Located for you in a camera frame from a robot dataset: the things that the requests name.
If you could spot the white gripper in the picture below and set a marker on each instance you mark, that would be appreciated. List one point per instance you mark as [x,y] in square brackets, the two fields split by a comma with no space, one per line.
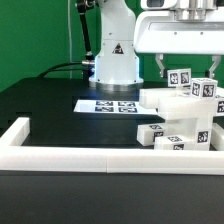
[160,32]

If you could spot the small tagged nut cube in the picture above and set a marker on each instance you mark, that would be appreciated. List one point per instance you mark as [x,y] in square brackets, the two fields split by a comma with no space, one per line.
[203,88]
[179,77]

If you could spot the white chair back frame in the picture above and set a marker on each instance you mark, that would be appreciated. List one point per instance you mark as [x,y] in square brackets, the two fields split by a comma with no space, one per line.
[177,104]

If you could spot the white tag sheet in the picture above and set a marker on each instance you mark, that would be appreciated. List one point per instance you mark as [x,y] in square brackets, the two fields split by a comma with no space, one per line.
[112,107]

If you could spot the white U-shaped fence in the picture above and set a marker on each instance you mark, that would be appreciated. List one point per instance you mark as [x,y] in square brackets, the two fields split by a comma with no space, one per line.
[14,155]

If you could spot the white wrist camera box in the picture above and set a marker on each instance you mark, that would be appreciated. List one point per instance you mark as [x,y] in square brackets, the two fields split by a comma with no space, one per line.
[157,4]

